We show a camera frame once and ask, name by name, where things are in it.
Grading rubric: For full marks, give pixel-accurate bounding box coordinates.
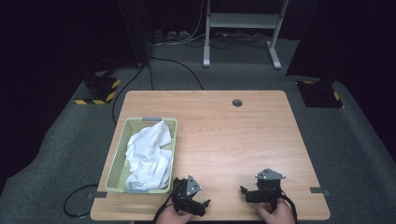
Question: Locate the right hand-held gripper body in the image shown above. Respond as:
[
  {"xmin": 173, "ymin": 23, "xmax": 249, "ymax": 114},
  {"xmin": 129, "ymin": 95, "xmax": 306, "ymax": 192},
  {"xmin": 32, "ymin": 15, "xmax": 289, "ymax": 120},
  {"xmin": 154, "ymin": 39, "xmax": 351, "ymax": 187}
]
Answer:
[{"xmin": 244, "ymin": 167, "xmax": 287, "ymax": 204}]

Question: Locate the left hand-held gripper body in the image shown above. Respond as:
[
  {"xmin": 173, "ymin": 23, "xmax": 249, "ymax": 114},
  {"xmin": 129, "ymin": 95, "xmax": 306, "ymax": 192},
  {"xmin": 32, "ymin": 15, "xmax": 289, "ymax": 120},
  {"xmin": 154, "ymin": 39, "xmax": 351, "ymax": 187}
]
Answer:
[{"xmin": 171, "ymin": 174, "xmax": 207, "ymax": 217}]

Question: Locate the white garment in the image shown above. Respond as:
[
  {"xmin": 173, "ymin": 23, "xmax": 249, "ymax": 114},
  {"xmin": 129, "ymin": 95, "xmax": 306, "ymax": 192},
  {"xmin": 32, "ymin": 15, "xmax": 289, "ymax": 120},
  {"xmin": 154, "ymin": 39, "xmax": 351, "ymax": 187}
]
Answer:
[{"xmin": 124, "ymin": 119, "xmax": 174, "ymax": 191}]

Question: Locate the light green plastic basket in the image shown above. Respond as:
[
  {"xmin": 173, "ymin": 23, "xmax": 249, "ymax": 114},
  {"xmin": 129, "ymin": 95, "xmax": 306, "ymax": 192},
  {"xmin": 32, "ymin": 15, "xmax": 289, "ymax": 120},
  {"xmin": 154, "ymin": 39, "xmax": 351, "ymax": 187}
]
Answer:
[{"xmin": 104, "ymin": 116, "xmax": 178, "ymax": 195}]

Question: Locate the person's left hand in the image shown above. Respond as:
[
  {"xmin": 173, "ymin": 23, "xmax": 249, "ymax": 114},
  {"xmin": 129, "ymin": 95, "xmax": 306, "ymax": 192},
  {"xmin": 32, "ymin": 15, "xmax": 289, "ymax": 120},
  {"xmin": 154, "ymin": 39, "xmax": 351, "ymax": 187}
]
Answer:
[{"xmin": 154, "ymin": 202, "xmax": 196, "ymax": 224}]

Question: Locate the person's right hand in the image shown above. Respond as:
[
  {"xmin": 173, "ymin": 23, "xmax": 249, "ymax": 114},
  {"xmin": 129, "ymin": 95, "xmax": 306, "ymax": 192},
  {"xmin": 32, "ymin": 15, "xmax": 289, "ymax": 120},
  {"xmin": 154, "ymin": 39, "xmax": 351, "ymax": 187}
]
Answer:
[{"xmin": 252, "ymin": 197, "xmax": 297, "ymax": 224}]

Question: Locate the black base with striped edge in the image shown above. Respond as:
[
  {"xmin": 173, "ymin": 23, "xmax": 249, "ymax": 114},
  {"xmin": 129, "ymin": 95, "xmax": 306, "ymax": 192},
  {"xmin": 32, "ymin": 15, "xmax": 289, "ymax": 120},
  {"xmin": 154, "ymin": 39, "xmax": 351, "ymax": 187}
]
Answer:
[
  {"xmin": 295, "ymin": 79, "xmax": 345, "ymax": 109},
  {"xmin": 74, "ymin": 70, "xmax": 121, "ymax": 105}
]

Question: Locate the power strip with plugs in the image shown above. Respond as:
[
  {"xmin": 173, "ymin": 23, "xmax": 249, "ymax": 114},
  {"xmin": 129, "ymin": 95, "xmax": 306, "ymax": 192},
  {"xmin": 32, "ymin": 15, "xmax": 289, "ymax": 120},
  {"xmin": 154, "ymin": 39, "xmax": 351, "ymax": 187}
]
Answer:
[{"xmin": 152, "ymin": 29, "xmax": 191, "ymax": 41}]

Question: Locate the grey metal stand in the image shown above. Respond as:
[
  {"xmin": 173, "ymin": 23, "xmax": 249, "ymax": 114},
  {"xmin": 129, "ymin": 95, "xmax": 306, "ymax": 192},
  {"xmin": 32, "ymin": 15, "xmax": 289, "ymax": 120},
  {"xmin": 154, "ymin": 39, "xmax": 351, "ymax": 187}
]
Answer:
[{"xmin": 203, "ymin": 0, "xmax": 290, "ymax": 70}]

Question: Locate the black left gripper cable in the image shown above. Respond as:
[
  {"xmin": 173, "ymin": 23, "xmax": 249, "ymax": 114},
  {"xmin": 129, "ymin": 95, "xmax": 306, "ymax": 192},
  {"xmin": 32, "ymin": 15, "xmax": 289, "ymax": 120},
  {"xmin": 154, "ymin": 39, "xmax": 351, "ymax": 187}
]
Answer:
[{"xmin": 151, "ymin": 186, "xmax": 177, "ymax": 224}]

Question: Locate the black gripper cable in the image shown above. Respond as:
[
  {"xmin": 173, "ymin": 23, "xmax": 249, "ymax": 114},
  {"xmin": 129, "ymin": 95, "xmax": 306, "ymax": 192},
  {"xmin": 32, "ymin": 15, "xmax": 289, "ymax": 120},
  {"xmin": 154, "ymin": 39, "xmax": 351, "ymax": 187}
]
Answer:
[
  {"xmin": 278, "ymin": 189, "xmax": 299, "ymax": 224},
  {"xmin": 151, "ymin": 186, "xmax": 177, "ymax": 224}
]

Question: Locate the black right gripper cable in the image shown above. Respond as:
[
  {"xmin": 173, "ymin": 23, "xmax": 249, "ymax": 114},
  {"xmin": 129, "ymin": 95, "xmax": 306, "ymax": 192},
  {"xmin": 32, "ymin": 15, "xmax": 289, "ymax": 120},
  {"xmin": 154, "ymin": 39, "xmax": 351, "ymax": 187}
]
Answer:
[{"xmin": 278, "ymin": 189, "xmax": 299, "ymax": 224}]

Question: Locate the grey table edge bracket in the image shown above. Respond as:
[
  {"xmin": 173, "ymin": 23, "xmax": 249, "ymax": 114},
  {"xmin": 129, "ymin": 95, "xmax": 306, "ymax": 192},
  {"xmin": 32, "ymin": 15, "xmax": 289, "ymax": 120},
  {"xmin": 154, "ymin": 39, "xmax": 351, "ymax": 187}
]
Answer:
[
  {"xmin": 86, "ymin": 190, "xmax": 108, "ymax": 200},
  {"xmin": 309, "ymin": 187, "xmax": 331, "ymax": 197}
]

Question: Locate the looped black floor cable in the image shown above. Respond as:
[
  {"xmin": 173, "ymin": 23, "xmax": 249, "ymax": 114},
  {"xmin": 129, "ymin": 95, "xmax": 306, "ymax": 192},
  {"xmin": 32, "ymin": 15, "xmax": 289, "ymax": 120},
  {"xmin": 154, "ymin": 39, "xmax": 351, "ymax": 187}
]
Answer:
[{"xmin": 63, "ymin": 183, "xmax": 100, "ymax": 218}]

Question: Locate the white cable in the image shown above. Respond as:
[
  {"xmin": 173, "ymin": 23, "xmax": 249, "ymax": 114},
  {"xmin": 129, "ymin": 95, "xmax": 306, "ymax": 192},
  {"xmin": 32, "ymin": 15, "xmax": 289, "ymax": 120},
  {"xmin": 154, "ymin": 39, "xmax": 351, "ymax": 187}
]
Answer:
[{"xmin": 151, "ymin": 0, "xmax": 207, "ymax": 49}]

